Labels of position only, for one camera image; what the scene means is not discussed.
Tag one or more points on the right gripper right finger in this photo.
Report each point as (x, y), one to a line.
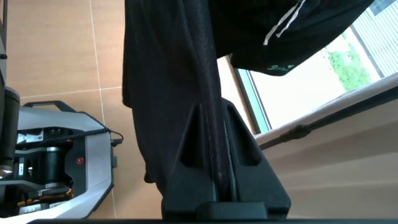
(261, 189)

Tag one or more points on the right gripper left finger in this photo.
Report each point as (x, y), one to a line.
(183, 189)

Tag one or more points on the black garment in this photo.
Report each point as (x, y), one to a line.
(161, 77)

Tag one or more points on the black shorts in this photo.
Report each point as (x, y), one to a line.
(326, 31)

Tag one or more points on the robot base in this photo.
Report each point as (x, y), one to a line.
(93, 161)

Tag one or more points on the black clothes rack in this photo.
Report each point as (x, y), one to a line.
(342, 116)

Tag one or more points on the beige curtain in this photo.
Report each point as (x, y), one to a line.
(342, 180)

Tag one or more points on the window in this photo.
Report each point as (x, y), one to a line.
(311, 87)

